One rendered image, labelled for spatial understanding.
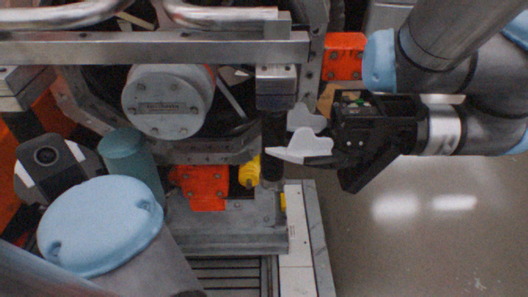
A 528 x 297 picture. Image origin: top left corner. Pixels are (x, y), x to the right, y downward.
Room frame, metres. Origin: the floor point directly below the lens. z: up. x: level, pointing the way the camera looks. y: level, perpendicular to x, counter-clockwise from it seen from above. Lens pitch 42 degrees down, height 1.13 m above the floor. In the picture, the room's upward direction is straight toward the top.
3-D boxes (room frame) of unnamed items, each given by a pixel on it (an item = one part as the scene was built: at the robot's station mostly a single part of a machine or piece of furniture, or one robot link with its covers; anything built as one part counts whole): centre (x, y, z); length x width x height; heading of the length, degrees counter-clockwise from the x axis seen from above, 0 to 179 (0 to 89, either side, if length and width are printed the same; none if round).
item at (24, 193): (0.26, 0.28, 0.83); 0.09 x 0.05 x 0.02; 54
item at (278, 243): (0.74, 0.16, 0.13); 0.50 x 0.36 x 0.10; 91
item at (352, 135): (0.34, -0.16, 0.86); 0.12 x 0.08 x 0.09; 92
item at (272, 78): (0.37, -0.02, 0.93); 0.09 x 0.05 x 0.05; 1
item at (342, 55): (0.58, -0.16, 0.85); 0.09 x 0.08 x 0.07; 91
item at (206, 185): (0.61, 0.16, 0.48); 0.16 x 0.12 x 0.17; 1
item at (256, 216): (0.74, 0.16, 0.32); 0.40 x 0.30 x 0.28; 91
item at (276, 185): (0.34, -0.02, 0.83); 0.04 x 0.04 x 0.16
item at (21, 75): (0.36, 0.32, 0.93); 0.09 x 0.05 x 0.05; 1
